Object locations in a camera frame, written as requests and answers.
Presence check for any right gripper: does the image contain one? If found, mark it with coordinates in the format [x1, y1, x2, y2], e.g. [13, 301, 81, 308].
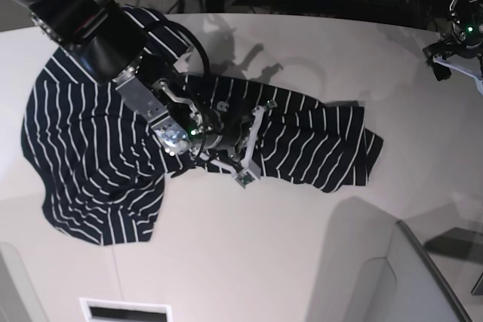
[195, 101, 275, 189]

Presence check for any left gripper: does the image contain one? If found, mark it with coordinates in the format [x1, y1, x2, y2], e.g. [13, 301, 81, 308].
[423, 33, 483, 94]

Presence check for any navy white striped t-shirt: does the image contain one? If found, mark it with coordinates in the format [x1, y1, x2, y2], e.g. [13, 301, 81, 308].
[21, 4, 385, 247]

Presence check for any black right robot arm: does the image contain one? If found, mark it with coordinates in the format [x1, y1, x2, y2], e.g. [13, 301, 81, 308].
[14, 0, 275, 186]

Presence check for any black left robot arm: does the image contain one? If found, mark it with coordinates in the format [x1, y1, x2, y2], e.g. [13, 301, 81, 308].
[423, 0, 482, 93]

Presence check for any white slotted box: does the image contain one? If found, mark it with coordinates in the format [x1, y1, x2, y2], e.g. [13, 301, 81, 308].
[79, 298, 174, 322]

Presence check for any grey monitor edge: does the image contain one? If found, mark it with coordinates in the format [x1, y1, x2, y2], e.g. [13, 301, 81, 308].
[387, 221, 471, 321]

